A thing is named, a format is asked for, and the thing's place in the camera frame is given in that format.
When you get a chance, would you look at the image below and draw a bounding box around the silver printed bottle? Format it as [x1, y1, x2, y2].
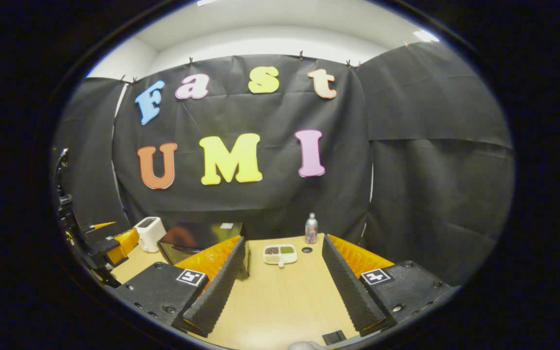
[305, 212, 318, 245]

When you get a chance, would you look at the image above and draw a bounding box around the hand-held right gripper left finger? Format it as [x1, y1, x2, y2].
[115, 236, 246, 337]

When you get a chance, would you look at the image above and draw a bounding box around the black table clamp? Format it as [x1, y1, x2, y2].
[322, 330, 347, 346]

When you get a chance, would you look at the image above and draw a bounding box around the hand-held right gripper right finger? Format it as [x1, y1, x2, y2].
[321, 234, 460, 337]

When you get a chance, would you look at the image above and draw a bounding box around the white divided snack tray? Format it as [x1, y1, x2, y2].
[263, 244, 298, 268]

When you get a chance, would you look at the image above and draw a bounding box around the black electric oven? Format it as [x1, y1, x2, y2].
[157, 222, 251, 280]

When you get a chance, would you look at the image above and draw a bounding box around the white toaster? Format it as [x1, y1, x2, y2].
[133, 217, 167, 253]

